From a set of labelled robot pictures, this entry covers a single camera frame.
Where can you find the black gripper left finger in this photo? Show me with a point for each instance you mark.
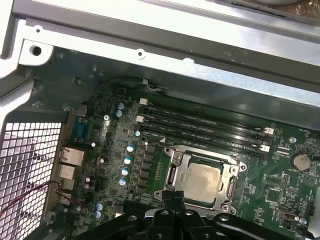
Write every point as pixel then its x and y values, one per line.
pixel 160 225

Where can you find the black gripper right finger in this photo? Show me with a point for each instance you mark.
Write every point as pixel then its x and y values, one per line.
pixel 190 225

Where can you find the silver square CPU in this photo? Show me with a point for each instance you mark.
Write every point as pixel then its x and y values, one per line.
pixel 203 181

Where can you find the metal socket cover frame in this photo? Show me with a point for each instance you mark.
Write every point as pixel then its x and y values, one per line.
pixel 180 171

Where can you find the black RAM slot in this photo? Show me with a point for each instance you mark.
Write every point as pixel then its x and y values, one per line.
pixel 205 133
pixel 205 115
pixel 205 142
pixel 205 124
pixel 133 207

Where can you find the metal CPU socket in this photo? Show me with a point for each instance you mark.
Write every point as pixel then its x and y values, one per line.
pixel 181 156

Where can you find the green motherboard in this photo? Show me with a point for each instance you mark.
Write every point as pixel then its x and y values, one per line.
pixel 275 180

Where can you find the silver coin battery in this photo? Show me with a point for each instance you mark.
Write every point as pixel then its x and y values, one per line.
pixel 301 161

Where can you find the black and grey PC case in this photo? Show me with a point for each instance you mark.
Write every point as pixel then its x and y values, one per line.
pixel 160 42

